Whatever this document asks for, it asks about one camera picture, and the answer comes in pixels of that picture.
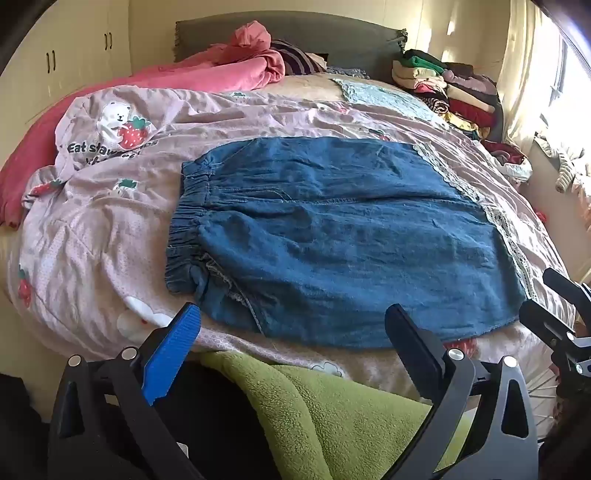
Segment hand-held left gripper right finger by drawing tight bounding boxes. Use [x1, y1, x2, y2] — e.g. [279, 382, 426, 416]
[385, 303, 540, 480]

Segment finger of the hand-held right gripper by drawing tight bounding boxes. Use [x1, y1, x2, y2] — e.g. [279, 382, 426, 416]
[542, 268, 591, 308]
[518, 299, 591, 376]

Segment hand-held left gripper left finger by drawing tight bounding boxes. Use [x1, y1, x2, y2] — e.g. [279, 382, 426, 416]
[46, 302, 204, 480]

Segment blue denim pants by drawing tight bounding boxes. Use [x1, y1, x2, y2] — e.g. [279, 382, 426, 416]
[165, 136, 539, 350]

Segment green fleece blanket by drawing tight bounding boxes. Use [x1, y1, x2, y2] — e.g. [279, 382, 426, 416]
[198, 351, 468, 480]

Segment striped garment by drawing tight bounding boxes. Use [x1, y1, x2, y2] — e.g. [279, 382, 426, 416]
[533, 134, 591, 195]

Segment red and white clothes heap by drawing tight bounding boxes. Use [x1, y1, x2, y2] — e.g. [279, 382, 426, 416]
[484, 140, 534, 184]

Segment pink strawberry printed blanket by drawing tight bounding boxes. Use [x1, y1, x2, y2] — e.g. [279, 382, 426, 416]
[9, 85, 578, 402]

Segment window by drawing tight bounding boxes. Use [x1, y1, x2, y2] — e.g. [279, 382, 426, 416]
[553, 34, 591, 155]

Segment cream curtain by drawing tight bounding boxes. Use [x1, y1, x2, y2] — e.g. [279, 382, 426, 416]
[501, 0, 567, 149]

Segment pile of folded clothes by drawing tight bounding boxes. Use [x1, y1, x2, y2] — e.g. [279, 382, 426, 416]
[392, 48, 507, 142]

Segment light blue lace cloth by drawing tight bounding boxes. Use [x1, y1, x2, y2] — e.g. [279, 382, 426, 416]
[332, 76, 445, 123]

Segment coral pink quilt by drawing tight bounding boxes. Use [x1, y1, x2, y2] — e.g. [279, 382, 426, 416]
[0, 23, 287, 230]

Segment bed with beige sheet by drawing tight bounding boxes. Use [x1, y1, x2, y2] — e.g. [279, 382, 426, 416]
[0, 69, 591, 416]

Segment purple striped cloth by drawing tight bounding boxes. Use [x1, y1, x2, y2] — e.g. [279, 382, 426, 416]
[270, 39, 329, 76]

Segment cream wardrobe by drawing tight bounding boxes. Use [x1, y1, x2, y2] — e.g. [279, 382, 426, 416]
[0, 0, 133, 126]

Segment grey bed headboard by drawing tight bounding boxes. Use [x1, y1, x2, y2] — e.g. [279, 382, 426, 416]
[174, 11, 409, 84]

